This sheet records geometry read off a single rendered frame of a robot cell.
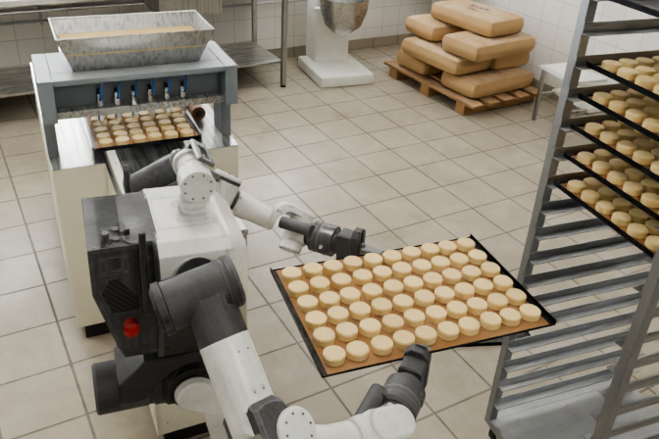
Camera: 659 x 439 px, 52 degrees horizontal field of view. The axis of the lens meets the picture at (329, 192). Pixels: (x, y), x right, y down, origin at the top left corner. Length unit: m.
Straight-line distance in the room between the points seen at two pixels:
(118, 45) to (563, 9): 4.25
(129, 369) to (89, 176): 1.31
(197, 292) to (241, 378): 0.16
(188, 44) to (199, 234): 1.44
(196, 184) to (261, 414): 0.44
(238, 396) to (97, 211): 0.48
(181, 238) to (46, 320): 2.08
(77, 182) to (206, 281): 1.60
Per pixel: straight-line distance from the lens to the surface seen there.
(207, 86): 2.76
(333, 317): 1.61
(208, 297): 1.18
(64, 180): 2.73
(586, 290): 2.48
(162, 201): 1.42
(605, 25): 1.97
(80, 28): 2.82
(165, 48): 2.64
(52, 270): 3.64
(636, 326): 1.92
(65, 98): 2.68
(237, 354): 1.17
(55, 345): 3.19
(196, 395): 1.58
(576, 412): 2.80
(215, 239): 1.30
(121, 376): 1.56
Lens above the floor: 2.04
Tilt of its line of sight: 29 degrees down
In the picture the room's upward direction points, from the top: 3 degrees clockwise
